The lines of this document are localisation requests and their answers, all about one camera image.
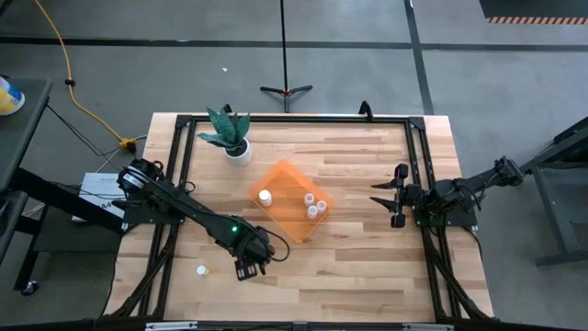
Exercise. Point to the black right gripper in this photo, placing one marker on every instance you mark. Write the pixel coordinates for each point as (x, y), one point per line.
(402, 197)

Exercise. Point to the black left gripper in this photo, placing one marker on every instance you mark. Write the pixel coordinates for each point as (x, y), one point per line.
(253, 248)

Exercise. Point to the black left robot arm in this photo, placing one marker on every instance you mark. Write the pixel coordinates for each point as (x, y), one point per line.
(184, 202)

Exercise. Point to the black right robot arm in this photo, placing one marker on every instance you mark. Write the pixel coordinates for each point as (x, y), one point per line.
(459, 186)

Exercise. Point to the amber pill bottle white cap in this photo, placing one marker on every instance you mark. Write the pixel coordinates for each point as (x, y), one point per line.
(202, 270)

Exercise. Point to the white-labelled pill bottle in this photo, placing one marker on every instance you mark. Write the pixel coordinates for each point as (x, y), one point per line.
(265, 197)

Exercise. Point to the orange translucent plastic basket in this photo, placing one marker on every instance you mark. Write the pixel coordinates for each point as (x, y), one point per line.
(285, 184)

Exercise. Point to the white plant pot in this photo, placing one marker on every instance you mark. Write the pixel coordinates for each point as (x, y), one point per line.
(240, 156)

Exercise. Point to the green snake plant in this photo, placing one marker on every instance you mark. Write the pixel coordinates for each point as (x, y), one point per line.
(227, 131)

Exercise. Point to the black metal stand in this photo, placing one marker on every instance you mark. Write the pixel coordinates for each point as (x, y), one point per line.
(551, 202)

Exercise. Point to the yellow power plug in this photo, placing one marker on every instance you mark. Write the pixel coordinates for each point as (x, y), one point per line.
(127, 144)

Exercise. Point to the white paper box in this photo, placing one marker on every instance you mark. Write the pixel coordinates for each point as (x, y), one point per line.
(94, 184)

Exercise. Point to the black tripod stand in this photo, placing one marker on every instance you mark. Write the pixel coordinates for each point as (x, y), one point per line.
(284, 46)

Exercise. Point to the black caster wheel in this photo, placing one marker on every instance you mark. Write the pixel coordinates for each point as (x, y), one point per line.
(30, 288)

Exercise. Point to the black mat hazard stripe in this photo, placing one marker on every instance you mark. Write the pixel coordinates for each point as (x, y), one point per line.
(533, 10)

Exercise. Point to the black side cart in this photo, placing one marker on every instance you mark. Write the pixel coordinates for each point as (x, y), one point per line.
(23, 133)

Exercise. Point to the yellow blue wipes container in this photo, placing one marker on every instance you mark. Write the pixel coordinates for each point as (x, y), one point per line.
(8, 97)

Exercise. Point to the black frame clamp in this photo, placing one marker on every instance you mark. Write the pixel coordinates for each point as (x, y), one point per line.
(226, 109)
(366, 110)

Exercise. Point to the black aluminium table frame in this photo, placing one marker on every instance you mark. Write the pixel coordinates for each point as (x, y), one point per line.
(298, 120)

